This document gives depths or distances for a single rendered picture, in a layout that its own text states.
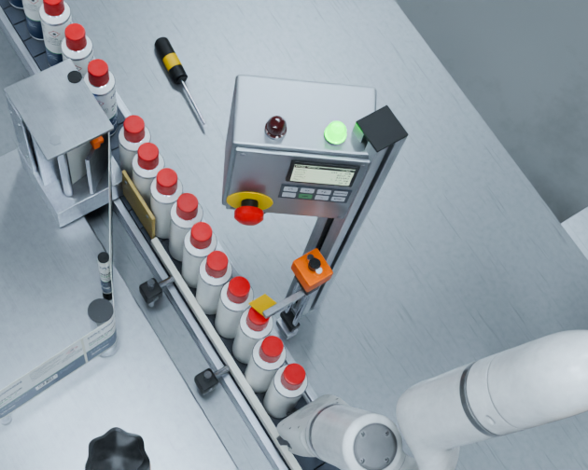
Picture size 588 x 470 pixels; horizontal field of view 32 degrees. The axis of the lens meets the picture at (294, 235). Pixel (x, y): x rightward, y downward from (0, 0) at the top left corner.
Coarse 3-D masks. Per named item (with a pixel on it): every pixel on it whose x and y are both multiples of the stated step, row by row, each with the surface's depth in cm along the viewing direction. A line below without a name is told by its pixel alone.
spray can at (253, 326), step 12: (252, 312) 152; (240, 324) 156; (252, 324) 152; (264, 324) 152; (240, 336) 159; (252, 336) 155; (264, 336) 156; (240, 348) 163; (252, 348) 161; (240, 360) 169
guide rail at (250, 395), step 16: (160, 256) 172; (176, 272) 171; (192, 304) 169; (208, 320) 169; (208, 336) 169; (224, 352) 167; (240, 384) 166; (256, 400) 165; (272, 432) 163; (288, 464) 163
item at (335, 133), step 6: (330, 126) 119; (336, 126) 118; (342, 126) 119; (324, 132) 120; (330, 132) 119; (336, 132) 118; (342, 132) 118; (330, 138) 119; (336, 138) 119; (342, 138) 119; (330, 144) 120; (336, 144) 120
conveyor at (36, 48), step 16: (0, 0) 189; (16, 16) 188; (32, 48) 186; (48, 64) 186; (112, 144) 182; (128, 208) 178; (160, 240) 176; (176, 288) 174; (240, 368) 170; (304, 400) 169; (256, 416) 168; (304, 464) 166; (320, 464) 166
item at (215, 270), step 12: (216, 252) 155; (204, 264) 158; (216, 264) 154; (228, 264) 159; (204, 276) 158; (216, 276) 156; (228, 276) 158; (204, 288) 161; (216, 288) 159; (204, 300) 166; (216, 300) 165; (204, 312) 172; (216, 312) 172
